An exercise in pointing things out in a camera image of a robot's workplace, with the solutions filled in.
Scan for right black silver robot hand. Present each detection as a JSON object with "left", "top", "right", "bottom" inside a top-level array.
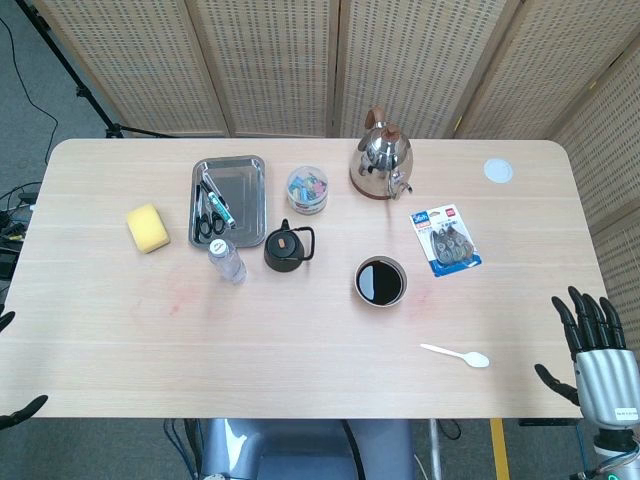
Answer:
[{"left": 533, "top": 285, "right": 640, "bottom": 430}]

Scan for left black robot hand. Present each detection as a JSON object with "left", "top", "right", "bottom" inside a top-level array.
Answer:
[{"left": 0, "top": 310, "right": 49, "bottom": 430}]

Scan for white plastic spoon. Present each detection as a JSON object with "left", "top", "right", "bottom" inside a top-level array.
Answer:
[{"left": 419, "top": 343, "right": 491, "bottom": 370}]

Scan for cup of black coffee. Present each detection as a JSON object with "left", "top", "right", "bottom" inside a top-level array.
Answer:
[{"left": 354, "top": 255, "right": 408, "bottom": 308}]

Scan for grey metal table leg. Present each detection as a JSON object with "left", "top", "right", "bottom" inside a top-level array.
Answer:
[{"left": 428, "top": 418, "right": 445, "bottom": 480}]

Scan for blue correction tape pack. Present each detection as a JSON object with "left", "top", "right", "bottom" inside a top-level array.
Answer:
[{"left": 409, "top": 203, "right": 485, "bottom": 279}]

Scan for yellow sponge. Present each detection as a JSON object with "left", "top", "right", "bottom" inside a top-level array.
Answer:
[{"left": 125, "top": 202, "right": 172, "bottom": 255}]

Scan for white round table grommet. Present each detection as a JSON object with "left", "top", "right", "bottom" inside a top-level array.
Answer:
[{"left": 482, "top": 157, "right": 515, "bottom": 184}]

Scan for clear plastic water bottle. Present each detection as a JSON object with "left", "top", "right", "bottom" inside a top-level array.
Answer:
[{"left": 207, "top": 238, "right": 248, "bottom": 286}]

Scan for black scissors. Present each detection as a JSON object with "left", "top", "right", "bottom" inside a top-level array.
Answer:
[{"left": 194, "top": 172, "right": 227, "bottom": 237}]

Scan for grey robot torso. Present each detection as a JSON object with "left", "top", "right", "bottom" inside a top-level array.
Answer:
[{"left": 197, "top": 418, "right": 419, "bottom": 480}]

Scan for green white marker pen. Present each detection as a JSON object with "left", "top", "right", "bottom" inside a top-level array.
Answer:
[{"left": 202, "top": 172, "right": 235, "bottom": 229}]

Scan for stainless steel tray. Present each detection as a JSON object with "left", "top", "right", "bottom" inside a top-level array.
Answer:
[{"left": 188, "top": 154, "right": 267, "bottom": 250}]

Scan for small black teapot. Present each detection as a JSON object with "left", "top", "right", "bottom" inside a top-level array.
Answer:
[{"left": 263, "top": 218, "right": 316, "bottom": 274}]

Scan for stainless steel kettle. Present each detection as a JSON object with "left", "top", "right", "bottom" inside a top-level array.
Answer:
[{"left": 348, "top": 107, "right": 415, "bottom": 202}]

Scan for black tripod stand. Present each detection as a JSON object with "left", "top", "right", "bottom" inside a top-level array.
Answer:
[{"left": 14, "top": 0, "right": 179, "bottom": 140}]

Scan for clear jar of binder clips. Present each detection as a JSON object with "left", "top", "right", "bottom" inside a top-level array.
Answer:
[{"left": 286, "top": 166, "right": 331, "bottom": 216}]

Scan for wooden rattan folding screen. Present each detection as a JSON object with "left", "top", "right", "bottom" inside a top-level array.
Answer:
[{"left": 32, "top": 0, "right": 640, "bottom": 321}]

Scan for power strip with cables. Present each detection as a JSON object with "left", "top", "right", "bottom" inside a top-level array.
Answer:
[{"left": 0, "top": 182, "right": 41, "bottom": 281}]

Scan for thin black floor cable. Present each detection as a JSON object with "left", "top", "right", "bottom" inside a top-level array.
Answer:
[{"left": 0, "top": 17, "right": 61, "bottom": 166}]

